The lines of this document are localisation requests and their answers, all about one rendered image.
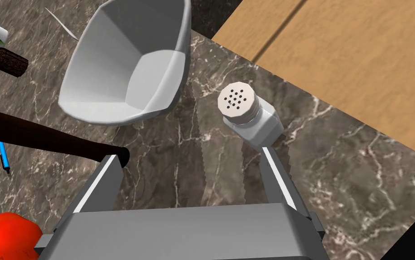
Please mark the red rounded object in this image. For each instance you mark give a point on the red rounded object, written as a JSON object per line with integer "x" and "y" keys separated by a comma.
{"x": 6, "y": 236}

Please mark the white salt shaker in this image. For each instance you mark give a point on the white salt shaker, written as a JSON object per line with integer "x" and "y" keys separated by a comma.
{"x": 252, "y": 113}

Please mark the blue pen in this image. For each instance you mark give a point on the blue pen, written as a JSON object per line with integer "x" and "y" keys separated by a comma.
{"x": 4, "y": 157}

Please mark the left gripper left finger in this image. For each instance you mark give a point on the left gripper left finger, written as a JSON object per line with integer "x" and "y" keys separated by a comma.
{"x": 100, "y": 187}

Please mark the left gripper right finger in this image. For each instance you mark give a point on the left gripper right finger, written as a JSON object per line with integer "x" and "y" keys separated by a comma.
{"x": 276, "y": 180}

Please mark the white bowl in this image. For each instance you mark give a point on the white bowl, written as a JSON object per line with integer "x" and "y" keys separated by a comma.
{"x": 127, "y": 65}

